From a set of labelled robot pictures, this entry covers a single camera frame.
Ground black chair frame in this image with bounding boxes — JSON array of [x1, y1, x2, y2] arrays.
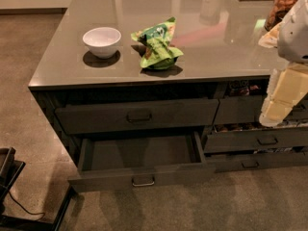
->
[[0, 146, 75, 231]]

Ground white ceramic bowl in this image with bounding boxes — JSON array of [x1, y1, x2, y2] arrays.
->
[[83, 27, 121, 59]]

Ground green snack bag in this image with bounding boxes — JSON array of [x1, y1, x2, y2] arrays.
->
[[131, 17, 183, 70]]

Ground grey kitchen island counter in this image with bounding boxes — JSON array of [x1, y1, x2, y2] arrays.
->
[[29, 0, 307, 192]]

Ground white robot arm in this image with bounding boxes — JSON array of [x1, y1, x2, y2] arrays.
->
[[259, 0, 308, 127]]

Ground black cable on floor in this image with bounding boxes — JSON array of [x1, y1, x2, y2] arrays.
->
[[7, 190, 46, 221]]

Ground grey drawer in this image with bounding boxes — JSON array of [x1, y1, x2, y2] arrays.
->
[[68, 133, 215, 193], [206, 152, 308, 172], [214, 95, 308, 124], [204, 127, 308, 153], [55, 98, 218, 135]]

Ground glass jar of nuts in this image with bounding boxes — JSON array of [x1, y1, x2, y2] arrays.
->
[[264, 0, 297, 31]]

